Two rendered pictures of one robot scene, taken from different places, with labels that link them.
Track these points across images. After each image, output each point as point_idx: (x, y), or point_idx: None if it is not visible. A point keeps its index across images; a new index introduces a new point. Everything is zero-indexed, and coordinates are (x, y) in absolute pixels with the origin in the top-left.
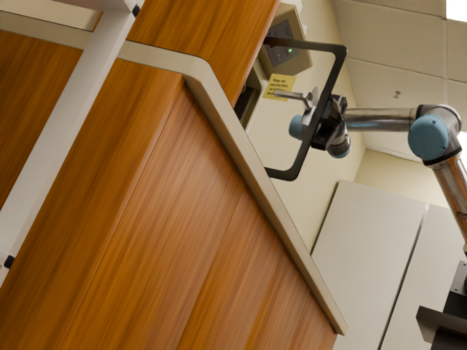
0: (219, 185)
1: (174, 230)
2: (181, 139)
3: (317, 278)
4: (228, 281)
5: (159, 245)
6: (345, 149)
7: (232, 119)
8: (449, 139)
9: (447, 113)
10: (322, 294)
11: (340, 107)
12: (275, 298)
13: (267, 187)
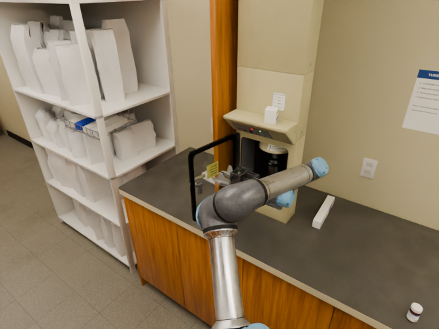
0: (160, 219)
1: (149, 229)
2: (133, 205)
3: (310, 290)
4: (196, 254)
5: (147, 232)
6: (275, 203)
7: (138, 200)
8: (200, 220)
9: (211, 197)
10: (344, 311)
11: (219, 182)
12: (259, 281)
13: (178, 222)
